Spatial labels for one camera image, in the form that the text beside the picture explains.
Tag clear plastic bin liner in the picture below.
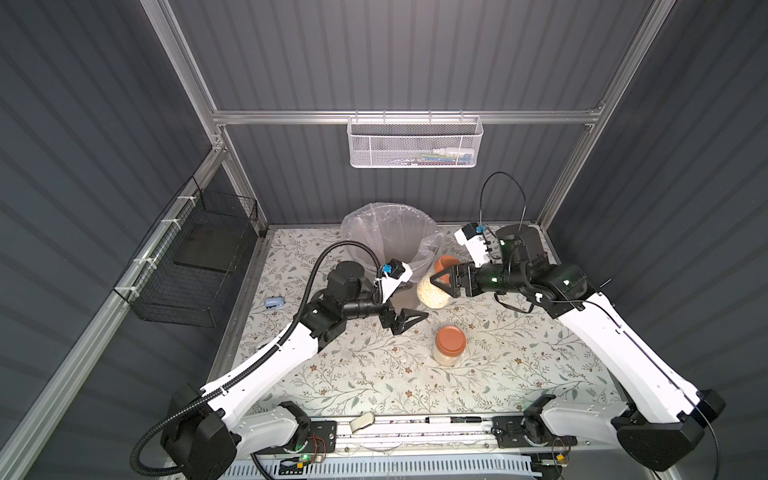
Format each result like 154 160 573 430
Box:
340 202 446 283

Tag white tape roll piece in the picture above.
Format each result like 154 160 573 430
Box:
349 412 376 434

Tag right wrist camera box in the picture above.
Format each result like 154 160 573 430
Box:
454 222 493 268

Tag white perforated vent strip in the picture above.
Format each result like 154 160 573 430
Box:
260 454 542 479

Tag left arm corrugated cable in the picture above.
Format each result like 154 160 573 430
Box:
130 240 385 478

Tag black wire basket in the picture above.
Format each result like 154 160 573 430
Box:
115 182 259 328

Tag markers in white basket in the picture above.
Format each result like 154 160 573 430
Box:
380 147 477 167

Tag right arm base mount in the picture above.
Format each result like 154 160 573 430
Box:
491 415 578 449

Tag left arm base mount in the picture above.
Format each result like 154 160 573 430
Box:
257 420 338 459

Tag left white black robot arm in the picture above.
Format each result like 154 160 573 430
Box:
160 259 428 479

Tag oatmeal glass jar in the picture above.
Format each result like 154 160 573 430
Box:
432 343 465 367
417 274 453 309

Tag small blue object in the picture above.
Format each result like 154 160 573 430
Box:
264 296 285 310

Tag white wire mesh basket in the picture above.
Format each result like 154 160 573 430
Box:
346 115 484 169

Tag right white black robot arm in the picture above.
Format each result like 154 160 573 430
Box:
430 223 725 472

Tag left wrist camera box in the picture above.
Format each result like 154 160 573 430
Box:
376 259 413 304

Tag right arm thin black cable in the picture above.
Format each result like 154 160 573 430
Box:
478 171 529 241

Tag floral table mat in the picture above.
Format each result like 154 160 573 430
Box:
215 224 628 419

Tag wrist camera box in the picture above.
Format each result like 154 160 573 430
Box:
376 259 413 304
454 222 493 268

